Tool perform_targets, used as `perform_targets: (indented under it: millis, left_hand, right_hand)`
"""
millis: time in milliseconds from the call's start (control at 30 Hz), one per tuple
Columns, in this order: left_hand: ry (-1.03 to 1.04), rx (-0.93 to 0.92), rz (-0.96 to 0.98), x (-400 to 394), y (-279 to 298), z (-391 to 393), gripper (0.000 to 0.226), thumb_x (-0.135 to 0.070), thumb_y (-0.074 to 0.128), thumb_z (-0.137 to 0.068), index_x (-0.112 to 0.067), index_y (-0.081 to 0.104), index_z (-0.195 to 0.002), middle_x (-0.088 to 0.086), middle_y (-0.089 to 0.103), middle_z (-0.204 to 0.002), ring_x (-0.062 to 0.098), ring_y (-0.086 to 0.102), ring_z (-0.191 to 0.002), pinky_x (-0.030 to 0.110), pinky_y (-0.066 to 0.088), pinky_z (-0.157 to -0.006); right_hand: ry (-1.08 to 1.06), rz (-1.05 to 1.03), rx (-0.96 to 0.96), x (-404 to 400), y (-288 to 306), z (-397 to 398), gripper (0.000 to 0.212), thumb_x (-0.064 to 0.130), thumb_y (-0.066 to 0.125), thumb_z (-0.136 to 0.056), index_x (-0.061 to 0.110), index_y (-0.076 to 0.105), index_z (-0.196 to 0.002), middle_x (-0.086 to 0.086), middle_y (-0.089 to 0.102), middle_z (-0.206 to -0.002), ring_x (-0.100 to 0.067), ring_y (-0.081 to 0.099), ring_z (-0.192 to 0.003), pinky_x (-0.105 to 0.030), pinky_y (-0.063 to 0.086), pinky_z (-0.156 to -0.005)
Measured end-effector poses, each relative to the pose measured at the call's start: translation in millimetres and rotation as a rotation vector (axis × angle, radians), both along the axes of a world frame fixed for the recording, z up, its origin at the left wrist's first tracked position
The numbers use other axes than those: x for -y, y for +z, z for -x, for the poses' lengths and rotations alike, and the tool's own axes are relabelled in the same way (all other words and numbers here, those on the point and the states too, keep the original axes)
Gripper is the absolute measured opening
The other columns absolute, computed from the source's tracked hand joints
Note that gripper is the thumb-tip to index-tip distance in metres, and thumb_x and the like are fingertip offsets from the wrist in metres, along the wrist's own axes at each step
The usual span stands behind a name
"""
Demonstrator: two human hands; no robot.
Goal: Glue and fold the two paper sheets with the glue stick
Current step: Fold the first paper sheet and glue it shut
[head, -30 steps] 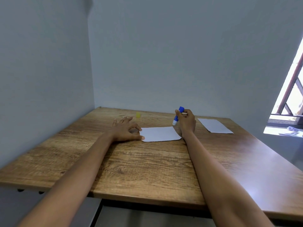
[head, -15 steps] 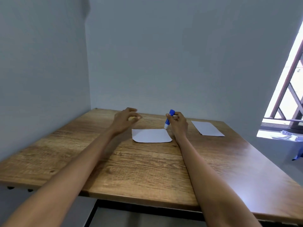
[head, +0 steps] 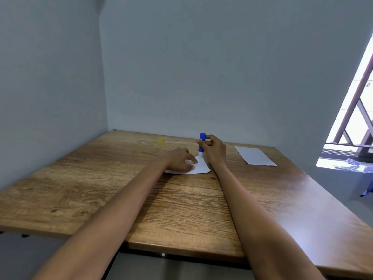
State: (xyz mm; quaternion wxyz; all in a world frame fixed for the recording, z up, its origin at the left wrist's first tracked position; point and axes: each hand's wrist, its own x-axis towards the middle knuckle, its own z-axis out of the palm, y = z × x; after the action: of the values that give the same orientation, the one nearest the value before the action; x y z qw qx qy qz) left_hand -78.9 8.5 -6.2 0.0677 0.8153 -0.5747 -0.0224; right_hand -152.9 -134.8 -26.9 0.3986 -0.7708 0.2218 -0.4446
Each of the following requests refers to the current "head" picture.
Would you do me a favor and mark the blue and white glue stick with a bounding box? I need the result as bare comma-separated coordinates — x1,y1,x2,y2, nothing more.
198,133,207,158

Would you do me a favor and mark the blue patterned packet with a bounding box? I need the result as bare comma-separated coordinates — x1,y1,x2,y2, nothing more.
335,158,368,172

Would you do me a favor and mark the person's left forearm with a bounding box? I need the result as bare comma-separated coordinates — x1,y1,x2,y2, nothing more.
31,156,172,280

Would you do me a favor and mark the brown window railing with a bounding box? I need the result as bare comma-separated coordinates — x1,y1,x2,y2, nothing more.
326,55,373,157

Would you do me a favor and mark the person's left hand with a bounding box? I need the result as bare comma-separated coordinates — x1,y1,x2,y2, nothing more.
162,148,198,172

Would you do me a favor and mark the blue object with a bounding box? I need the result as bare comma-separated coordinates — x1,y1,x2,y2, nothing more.
360,179,373,197

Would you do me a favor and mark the person's right hand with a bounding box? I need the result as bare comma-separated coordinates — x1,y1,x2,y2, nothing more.
196,135,227,167

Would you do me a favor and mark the white paper sheet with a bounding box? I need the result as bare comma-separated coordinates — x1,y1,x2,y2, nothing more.
234,146,277,167

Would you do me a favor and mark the person's right forearm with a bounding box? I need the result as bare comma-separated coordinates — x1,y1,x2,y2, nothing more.
209,162,326,280

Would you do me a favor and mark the white paper card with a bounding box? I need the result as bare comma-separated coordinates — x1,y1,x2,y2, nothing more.
164,156,211,175

